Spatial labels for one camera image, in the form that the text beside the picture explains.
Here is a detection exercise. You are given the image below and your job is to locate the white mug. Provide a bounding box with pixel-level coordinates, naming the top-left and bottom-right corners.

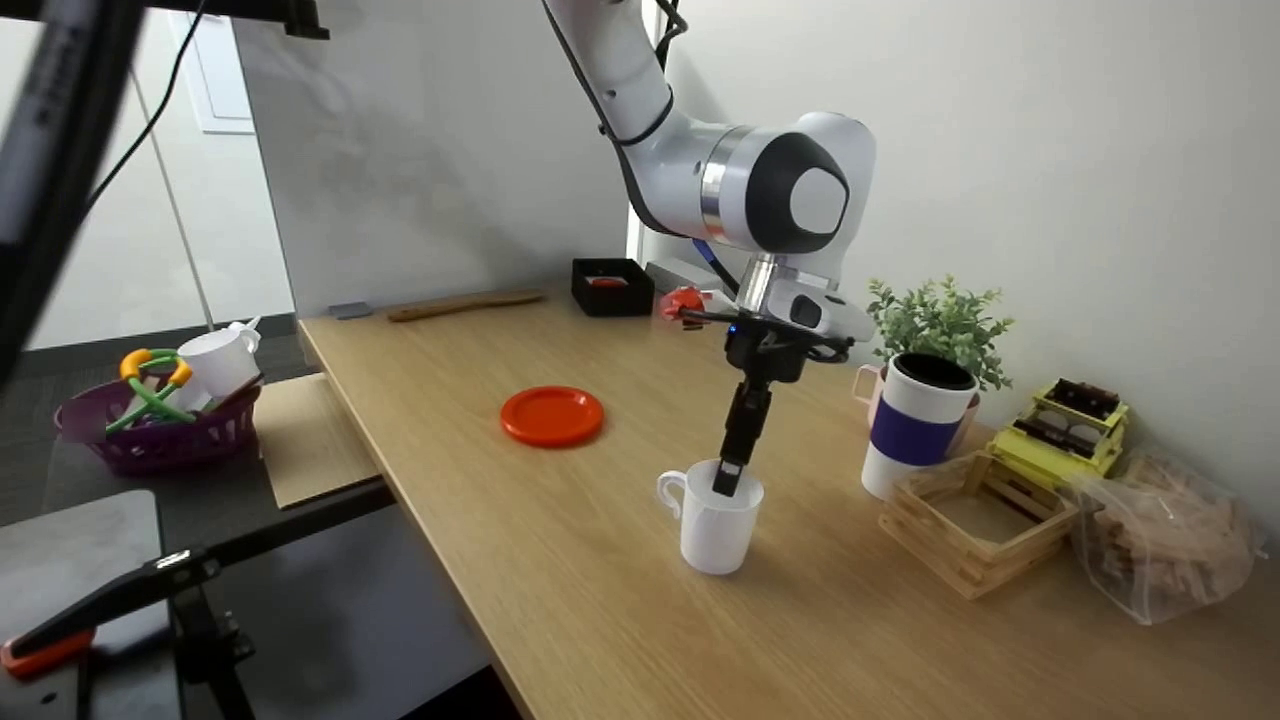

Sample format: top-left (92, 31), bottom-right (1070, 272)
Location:
top-left (656, 458), bottom-right (766, 576)

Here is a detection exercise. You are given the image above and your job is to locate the orange plate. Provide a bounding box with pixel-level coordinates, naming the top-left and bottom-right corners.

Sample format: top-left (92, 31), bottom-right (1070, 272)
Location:
top-left (500, 386), bottom-right (606, 449)

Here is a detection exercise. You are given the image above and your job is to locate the red toy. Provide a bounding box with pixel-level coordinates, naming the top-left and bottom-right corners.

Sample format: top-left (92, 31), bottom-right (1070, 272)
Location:
top-left (659, 286), bottom-right (713, 328)

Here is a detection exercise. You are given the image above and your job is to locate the white cup with purple band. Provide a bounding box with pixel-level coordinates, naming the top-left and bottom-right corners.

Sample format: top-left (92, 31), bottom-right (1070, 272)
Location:
top-left (860, 352), bottom-right (980, 502)

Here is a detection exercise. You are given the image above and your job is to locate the black box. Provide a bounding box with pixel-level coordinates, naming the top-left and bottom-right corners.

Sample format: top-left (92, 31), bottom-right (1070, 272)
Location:
top-left (571, 257), bottom-right (656, 319)

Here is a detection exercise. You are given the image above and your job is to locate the green plant in pink pot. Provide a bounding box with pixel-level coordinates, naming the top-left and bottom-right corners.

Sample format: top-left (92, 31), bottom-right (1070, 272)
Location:
top-left (852, 276), bottom-right (1015, 453)

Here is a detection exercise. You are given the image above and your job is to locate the wooden crate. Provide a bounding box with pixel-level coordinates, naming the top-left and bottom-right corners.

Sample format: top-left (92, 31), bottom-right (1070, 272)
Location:
top-left (878, 449), bottom-right (1082, 602)

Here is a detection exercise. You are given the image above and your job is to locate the yellow toy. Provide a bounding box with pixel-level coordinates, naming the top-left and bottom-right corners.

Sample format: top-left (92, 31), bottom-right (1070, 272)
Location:
top-left (989, 377), bottom-right (1132, 492)

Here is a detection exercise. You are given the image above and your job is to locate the wooden stick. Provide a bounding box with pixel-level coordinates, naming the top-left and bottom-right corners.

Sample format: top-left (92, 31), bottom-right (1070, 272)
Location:
top-left (387, 289), bottom-right (548, 324)

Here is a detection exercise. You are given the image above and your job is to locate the bag of wooden blocks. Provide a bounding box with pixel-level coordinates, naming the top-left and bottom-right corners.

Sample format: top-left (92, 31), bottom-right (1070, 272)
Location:
top-left (1066, 451), bottom-right (1270, 628)

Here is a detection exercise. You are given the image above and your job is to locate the wooden board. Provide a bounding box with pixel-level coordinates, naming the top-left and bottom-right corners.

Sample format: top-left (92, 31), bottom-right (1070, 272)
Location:
top-left (254, 371), bottom-right (384, 510)

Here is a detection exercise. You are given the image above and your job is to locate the white bottle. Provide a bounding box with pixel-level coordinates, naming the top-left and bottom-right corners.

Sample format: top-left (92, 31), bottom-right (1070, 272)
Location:
top-left (176, 316), bottom-right (264, 412)

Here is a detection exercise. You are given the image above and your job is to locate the white door panel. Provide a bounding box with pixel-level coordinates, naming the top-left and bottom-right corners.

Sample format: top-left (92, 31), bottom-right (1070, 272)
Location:
top-left (168, 10), bottom-right (257, 136)

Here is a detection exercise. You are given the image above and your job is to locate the purple basket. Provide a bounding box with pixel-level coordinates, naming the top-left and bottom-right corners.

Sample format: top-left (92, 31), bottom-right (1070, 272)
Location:
top-left (54, 374), bottom-right (265, 476)

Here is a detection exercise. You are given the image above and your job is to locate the stand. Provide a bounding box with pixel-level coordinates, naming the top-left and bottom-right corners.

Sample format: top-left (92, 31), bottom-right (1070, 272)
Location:
top-left (0, 0), bottom-right (147, 386)

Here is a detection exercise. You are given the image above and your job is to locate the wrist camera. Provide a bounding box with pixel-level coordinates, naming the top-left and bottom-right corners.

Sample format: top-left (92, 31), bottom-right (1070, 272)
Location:
top-left (678, 309), bottom-right (854, 363)

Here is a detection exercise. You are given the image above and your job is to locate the orange and green toy ring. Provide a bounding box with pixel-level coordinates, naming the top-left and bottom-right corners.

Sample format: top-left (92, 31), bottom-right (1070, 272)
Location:
top-left (104, 347), bottom-right (197, 437)

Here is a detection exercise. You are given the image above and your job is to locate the black clamp with orange handle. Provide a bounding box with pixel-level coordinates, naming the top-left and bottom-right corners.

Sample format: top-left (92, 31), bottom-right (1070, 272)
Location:
top-left (0, 478), bottom-right (398, 720)

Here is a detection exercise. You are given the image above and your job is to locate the black cable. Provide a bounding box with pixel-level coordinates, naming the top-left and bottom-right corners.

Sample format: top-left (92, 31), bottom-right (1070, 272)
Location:
top-left (84, 0), bottom-right (209, 217)

